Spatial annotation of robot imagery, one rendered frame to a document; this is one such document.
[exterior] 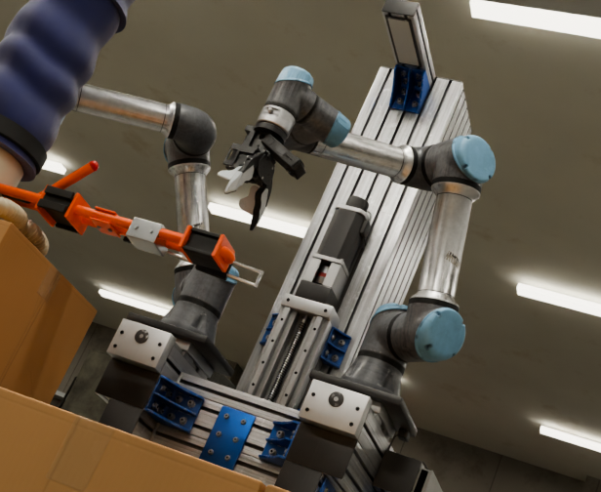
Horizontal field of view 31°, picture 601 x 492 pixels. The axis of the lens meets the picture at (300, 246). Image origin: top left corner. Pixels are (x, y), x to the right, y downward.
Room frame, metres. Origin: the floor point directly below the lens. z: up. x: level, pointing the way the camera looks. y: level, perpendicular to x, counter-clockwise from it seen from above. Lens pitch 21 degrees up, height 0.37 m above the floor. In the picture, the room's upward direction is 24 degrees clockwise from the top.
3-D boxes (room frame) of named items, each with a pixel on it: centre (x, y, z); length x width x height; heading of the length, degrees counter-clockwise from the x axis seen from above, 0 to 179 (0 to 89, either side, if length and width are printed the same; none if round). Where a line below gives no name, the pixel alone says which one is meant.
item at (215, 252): (2.07, 0.17, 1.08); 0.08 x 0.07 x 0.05; 66
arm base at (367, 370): (2.46, -0.28, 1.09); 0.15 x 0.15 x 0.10
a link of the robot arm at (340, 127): (2.15, 0.07, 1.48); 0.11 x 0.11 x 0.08; 27
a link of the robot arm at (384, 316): (2.46, -0.29, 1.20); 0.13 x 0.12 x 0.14; 27
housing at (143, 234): (2.13, 0.29, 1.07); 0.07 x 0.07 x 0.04; 66
